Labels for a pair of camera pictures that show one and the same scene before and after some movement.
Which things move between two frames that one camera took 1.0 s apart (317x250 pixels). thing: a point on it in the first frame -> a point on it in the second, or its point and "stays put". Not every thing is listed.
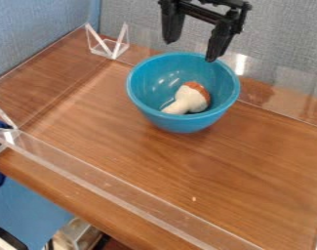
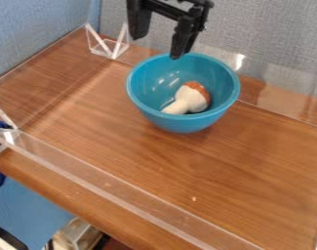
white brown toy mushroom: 192,100 stays put
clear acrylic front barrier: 117,192 stays put
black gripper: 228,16 -> 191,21
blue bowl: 184,92 stays put
